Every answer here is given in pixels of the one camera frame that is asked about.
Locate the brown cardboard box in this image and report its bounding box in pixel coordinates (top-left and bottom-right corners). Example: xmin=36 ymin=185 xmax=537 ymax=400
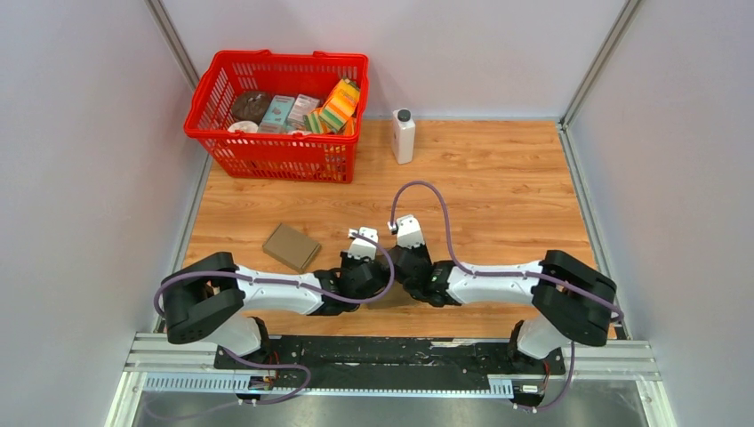
xmin=262 ymin=223 xmax=321 ymax=273

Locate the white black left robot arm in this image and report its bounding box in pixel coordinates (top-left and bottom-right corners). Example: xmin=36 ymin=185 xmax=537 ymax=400
xmin=153 ymin=252 xmax=395 ymax=369

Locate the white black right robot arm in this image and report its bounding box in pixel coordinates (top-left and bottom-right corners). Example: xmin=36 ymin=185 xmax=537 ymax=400
xmin=389 ymin=246 xmax=616 ymax=373

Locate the teal snack box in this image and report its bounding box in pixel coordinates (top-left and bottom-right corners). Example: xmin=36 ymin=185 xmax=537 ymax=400
xmin=257 ymin=95 xmax=296 ymax=134

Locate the grey pink snack box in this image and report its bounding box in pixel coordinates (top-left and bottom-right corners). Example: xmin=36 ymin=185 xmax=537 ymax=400
xmin=286 ymin=94 xmax=321 ymax=130

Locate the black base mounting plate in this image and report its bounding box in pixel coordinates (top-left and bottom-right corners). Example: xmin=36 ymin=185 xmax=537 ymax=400
xmin=213 ymin=334 xmax=566 ymax=391

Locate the white bottle black cap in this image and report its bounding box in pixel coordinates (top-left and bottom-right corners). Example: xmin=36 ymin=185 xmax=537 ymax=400
xmin=391 ymin=109 xmax=416 ymax=165

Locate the green striped packet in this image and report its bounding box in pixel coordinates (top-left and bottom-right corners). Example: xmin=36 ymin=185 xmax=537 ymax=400
xmin=303 ymin=108 xmax=331 ymax=134

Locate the white round lid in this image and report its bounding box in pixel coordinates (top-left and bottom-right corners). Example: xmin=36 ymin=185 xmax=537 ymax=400
xmin=228 ymin=120 xmax=259 ymax=133

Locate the brown round bag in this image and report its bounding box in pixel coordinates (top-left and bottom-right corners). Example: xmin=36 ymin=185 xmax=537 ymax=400
xmin=230 ymin=90 xmax=272 ymax=125

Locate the red plastic shopping basket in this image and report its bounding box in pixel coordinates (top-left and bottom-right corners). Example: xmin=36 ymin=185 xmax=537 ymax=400
xmin=183 ymin=50 xmax=370 ymax=183

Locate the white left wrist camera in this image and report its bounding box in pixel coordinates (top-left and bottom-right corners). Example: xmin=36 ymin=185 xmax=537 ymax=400
xmin=347 ymin=227 xmax=379 ymax=260

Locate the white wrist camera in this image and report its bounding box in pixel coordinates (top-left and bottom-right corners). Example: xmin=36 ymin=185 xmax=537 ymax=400
xmin=347 ymin=227 xmax=379 ymax=260
xmin=388 ymin=214 xmax=426 ymax=249

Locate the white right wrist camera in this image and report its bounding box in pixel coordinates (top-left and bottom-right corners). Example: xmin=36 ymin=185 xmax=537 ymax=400
xmin=388 ymin=214 xmax=426 ymax=249

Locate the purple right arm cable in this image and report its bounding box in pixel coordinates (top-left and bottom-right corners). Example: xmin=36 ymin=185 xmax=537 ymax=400
xmin=389 ymin=180 xmax=625 ymax=413

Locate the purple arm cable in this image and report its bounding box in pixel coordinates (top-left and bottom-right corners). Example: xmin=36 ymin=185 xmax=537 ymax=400
xmin=389 ymin=180 xmax=625 ymax=413
xmin=153 ymin=232 xmax=397 ymax=407

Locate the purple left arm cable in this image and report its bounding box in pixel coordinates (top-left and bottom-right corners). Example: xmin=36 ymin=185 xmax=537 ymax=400
xmin=153 ymin=232 xmax=397 ymax=407

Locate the aluminium frame rail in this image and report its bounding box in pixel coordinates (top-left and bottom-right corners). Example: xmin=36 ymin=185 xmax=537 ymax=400
xmin=106 ymin=333 xmax=676 ymax=426

